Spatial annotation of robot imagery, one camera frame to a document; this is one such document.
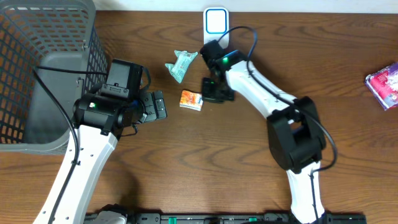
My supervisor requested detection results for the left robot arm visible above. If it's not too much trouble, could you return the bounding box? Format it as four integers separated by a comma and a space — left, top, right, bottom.
34, 88, 167, 223

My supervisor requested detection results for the mint green snack packet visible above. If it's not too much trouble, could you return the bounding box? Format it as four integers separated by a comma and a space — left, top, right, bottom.
165, 50, 198, 83

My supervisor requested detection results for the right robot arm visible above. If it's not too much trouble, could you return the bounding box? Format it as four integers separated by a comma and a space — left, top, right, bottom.
200, 40, 326, 223

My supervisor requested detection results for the purple red tissue pack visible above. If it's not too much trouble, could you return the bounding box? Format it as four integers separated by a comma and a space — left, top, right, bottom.
364, 62, 397, 110

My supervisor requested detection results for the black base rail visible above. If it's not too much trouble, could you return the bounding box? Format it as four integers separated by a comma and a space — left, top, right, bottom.
83, 212, 368, 224

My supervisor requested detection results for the small orange box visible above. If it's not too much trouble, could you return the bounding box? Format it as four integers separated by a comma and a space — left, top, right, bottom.
179, 90, 203, 111

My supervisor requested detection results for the grey plastic mesh basket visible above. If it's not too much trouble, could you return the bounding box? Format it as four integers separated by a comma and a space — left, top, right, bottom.
1, 0, 108, 154

